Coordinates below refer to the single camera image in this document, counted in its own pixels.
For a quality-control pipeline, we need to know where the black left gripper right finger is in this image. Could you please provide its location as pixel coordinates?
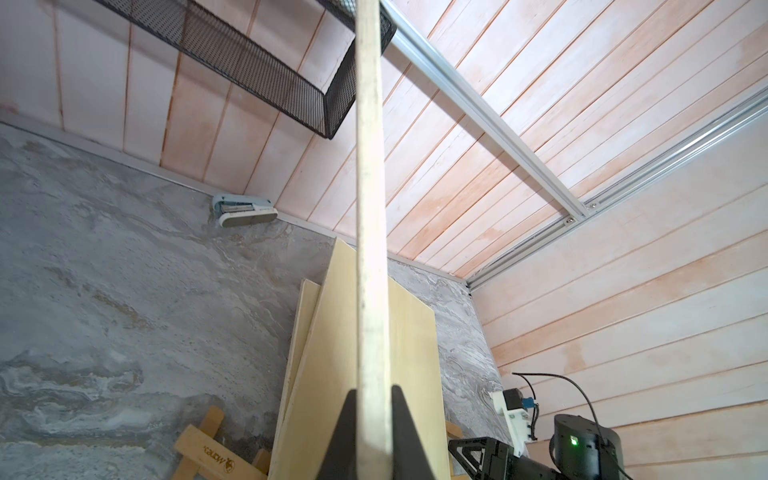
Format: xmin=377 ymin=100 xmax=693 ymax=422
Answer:
xmin=391 ymin=385 xmax=434 ymax=480

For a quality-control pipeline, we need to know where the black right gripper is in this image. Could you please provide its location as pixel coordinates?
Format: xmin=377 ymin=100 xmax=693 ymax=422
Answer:
xmin=448 ymin=414 xmax=624 ymax=479

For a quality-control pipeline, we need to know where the wooden easel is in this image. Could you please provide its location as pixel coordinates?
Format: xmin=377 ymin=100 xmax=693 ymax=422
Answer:
xmin=172 ymin=406 xmax=270 ymax=479
xmin=445 ymin=421 xmax=466 ymax=480

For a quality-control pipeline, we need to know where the plywood board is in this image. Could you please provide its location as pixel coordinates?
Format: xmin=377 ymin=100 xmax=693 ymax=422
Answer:
xmin=269 ymin=240 xmax=450 ymax=479
xmin=355 ymin=1 xmax=393 ymax=479
xmin=275 ymin=279 xmax=321 ymax=438

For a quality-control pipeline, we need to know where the black mesh wire basket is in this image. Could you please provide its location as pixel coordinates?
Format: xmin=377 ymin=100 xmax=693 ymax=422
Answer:
xmin=95 ymin=0 xmax=398 ymax=140

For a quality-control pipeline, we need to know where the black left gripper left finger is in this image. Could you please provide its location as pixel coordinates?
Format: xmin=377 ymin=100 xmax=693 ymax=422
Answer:
xmin=316 ymin=389 xmax=357 ymax=480

